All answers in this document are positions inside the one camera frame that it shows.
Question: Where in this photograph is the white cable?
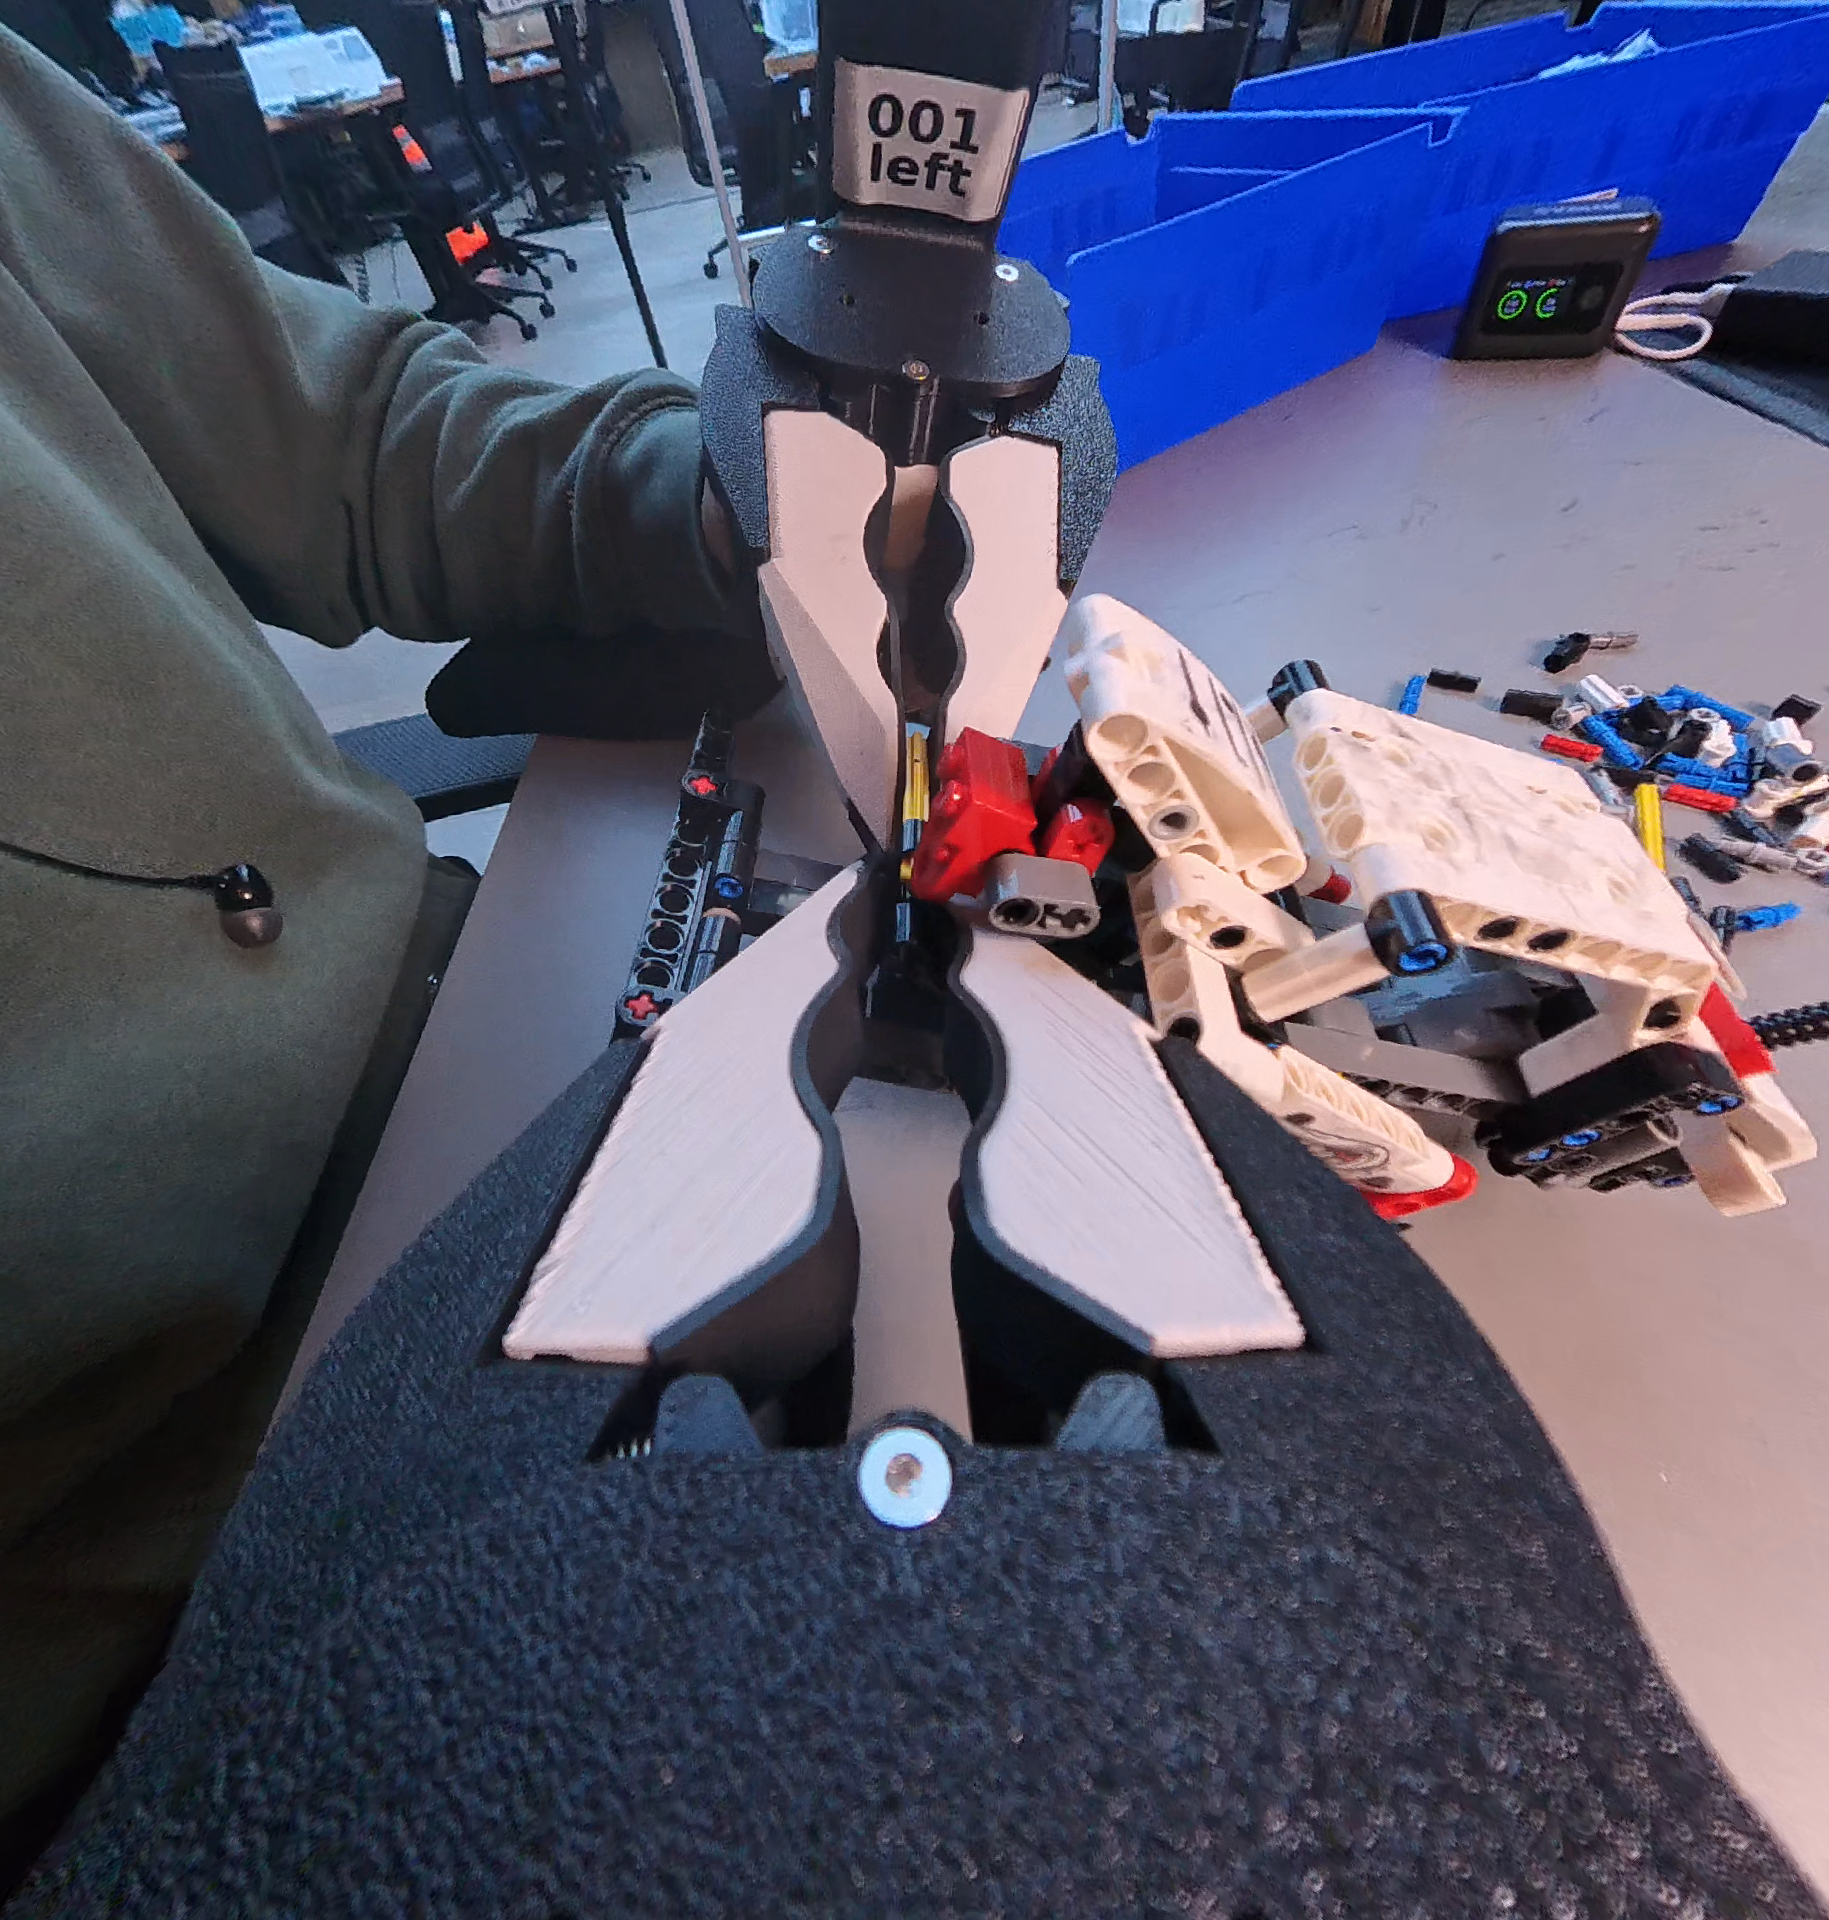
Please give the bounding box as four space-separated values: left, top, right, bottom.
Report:
1621 285 1730 361

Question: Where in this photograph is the small black display device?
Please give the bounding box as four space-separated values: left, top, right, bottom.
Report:
1454 199 1666 361

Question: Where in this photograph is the black background office chair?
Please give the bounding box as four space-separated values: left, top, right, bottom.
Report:
374 0 585 338

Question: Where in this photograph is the toy brick vehicle model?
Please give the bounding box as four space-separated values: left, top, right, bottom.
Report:
620 585 1821 1225

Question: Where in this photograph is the grey desk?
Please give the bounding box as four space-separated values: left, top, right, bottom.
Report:
269 227 1829 1920

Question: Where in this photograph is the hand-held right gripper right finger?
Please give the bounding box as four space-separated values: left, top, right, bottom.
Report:
944 926 1312 1367

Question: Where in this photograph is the black power adapter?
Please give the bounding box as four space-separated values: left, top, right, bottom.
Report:
1710 251 1829 377

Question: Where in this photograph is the pile of small brick parts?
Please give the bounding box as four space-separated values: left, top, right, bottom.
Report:
1402 625 1829 947

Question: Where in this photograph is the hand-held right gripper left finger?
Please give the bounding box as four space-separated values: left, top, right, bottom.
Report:
503 870 879 1370

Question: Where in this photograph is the black earphone cable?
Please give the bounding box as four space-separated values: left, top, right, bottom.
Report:
0 812 285 953

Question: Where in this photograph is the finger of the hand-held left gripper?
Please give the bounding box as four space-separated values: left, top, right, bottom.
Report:
760 411 915 878
915 438 1072 878

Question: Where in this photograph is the person's green sweater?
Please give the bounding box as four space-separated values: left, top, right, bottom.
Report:
0 0 479 1878

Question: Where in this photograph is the black flat plate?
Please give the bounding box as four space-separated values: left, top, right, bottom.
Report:
1666 347 1829 472

